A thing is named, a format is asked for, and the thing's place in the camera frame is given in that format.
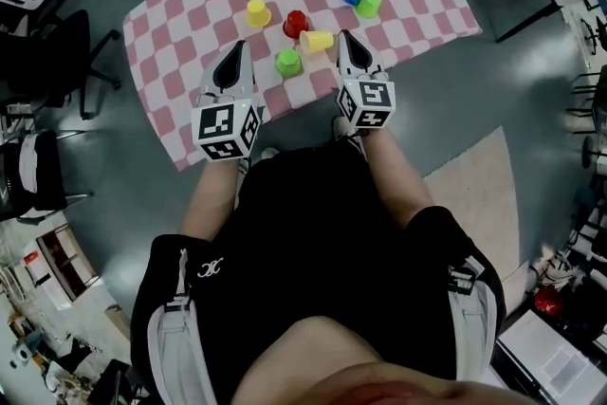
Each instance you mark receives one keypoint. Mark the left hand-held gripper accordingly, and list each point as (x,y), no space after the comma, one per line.
(215,123)

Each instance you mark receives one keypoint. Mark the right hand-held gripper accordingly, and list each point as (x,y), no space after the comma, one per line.
(374,97)

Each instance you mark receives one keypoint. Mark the yellow paper cup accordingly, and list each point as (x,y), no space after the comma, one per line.
(258,12)
(317,42)

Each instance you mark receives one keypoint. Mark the green paper cup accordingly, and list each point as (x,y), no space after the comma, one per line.
(369,4)
(288,62)

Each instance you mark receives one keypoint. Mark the red paper cup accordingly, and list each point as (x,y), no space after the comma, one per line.
(296,23)

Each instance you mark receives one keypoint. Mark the person's right forearm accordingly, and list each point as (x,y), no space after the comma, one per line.
(398,180)

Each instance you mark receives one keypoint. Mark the person's left forearm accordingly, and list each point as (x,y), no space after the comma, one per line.
(211,199)

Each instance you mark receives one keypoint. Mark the pink checkered tablecloth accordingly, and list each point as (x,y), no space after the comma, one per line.
(189,28)

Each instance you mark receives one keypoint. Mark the person's right shoe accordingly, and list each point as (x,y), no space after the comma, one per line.
(342,128)

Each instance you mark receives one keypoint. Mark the person's shoe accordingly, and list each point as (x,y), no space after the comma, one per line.
(342,128)
(269,152)

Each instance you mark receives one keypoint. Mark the person's left shoe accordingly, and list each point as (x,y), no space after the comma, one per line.
(269,152)

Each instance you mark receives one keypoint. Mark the beige floor mat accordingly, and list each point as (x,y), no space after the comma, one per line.
(474,204)

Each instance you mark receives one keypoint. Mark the black office chair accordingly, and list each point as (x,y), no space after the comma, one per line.
(42,57)

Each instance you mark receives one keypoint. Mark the person's black shirt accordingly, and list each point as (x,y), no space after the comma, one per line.
(308,251)

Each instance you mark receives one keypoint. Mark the black mesh chair white cloth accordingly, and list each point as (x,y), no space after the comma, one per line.
(42,171)

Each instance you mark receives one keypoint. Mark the person's neck and chin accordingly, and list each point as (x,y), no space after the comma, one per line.
(351,365)

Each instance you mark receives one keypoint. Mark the red round object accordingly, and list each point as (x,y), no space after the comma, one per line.
(549,301)

